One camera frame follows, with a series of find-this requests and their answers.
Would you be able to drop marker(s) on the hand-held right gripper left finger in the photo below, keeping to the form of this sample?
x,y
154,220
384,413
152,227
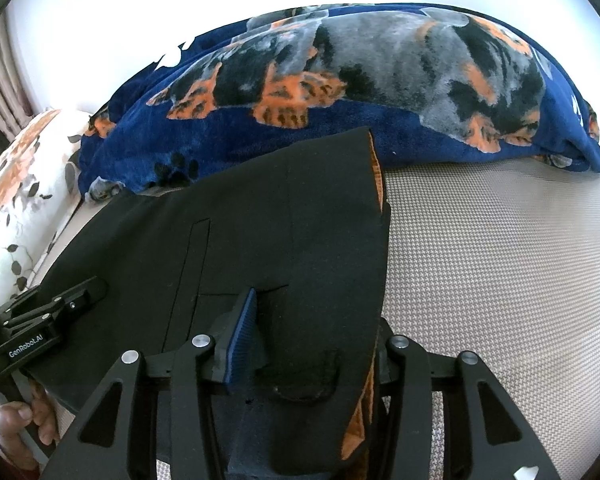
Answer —
x,y
241,332

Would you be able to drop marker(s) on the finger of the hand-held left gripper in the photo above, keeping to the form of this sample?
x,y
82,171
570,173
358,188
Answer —
x,y
75,297

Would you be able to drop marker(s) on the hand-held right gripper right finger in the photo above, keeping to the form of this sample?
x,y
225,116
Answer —
x,y
405,360

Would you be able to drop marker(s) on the black pants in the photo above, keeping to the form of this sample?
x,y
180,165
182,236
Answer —
x,y
305,240

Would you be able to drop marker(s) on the person's left hand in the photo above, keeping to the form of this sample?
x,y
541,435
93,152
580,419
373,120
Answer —
x,y
17,420

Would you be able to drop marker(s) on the grey mesh bed mattress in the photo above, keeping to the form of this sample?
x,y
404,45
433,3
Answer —
x,y
480,285

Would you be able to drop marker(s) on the white floral pillow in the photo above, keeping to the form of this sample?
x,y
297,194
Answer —
x,y
20,185

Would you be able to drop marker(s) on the beige curtain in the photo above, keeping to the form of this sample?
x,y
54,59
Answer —
x,y
5,80

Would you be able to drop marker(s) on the blue dog printed blanket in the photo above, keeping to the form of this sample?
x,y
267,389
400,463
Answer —
x,y
380,60

